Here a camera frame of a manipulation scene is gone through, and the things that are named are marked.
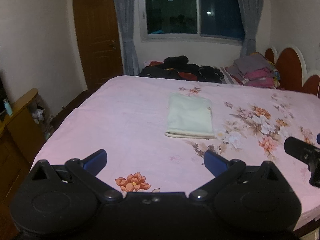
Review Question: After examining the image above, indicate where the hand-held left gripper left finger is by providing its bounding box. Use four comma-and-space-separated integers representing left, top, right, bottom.
24, 149, 123, 203

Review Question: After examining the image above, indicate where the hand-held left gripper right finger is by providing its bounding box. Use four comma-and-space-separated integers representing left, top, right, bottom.
189, 150, 288, 203

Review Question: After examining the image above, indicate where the white knit sweater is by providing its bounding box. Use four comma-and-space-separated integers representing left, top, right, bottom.
164, 93, 216, 140

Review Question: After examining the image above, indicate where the stack of folded clothes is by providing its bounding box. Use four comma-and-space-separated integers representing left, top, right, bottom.
225, 52, 280, 88

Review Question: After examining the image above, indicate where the pile of black clothes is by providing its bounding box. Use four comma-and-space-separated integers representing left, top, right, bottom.
136, 55, 224, 83

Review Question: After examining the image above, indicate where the pink floral bed sheet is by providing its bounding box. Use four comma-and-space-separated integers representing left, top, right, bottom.
30, 75, 320, 222

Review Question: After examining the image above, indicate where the heap of crumpled waste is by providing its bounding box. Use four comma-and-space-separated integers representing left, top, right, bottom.
29, 100, 54, 140

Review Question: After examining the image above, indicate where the red and white headboard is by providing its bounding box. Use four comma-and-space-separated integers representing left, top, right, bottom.
264, 45, 320, 97

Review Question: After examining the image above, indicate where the wooden cabinet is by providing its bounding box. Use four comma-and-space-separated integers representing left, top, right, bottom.
0, 88, 48, 205

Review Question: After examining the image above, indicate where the striped pillow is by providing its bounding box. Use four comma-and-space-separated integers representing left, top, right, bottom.
220, 66, 244, 85

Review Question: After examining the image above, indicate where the small blue bottle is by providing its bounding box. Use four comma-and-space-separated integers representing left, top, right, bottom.
3, 99, 13, 116

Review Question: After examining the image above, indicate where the dark screen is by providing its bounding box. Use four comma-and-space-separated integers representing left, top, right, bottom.
0, 75, 6, 117

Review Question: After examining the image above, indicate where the brown wooden door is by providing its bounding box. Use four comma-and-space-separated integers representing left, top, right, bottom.
72, 0, 124, 90

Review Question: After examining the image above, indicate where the grey curtain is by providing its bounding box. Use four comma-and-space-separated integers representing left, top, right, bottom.
111, 0, 140, 75
234, 0, 265, 57

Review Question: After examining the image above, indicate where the white framed window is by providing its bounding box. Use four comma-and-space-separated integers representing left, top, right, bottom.
139, 0, 247, 46

